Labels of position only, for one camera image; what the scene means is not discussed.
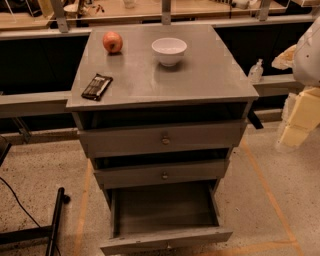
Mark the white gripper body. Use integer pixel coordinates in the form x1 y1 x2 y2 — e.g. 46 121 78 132
271 45 296 70

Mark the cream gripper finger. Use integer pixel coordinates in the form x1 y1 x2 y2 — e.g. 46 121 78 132
280 126 308 147
289 87 320 131

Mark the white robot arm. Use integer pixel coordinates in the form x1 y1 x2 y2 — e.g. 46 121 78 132
272 17 320 147

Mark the grey wooden drawer cabinet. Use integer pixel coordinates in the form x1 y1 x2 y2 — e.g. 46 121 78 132
65 23 260 256

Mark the grey middle drawer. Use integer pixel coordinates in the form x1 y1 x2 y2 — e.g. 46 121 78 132
94 159 229 189

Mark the grey open bottom drawer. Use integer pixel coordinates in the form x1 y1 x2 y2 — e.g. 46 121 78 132
101 181 232 256

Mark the grey top drawer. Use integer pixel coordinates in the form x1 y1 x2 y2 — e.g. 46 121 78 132
79 120 246 158

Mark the clear sanitizer pump bottle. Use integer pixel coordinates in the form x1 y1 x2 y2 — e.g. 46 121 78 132
248 59 263 83

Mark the white ceramic bowl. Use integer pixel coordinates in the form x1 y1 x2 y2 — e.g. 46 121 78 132
151 38 187 67

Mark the red apple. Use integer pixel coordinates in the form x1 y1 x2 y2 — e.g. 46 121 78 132
103 31 123 54

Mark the black metal stand base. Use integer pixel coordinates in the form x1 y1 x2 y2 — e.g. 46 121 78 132
0 187 70 256

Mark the grey metal rail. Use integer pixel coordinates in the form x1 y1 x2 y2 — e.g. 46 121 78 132
0 74 304 119

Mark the black floor cable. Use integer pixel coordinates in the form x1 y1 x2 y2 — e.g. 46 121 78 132
0 176 43 229

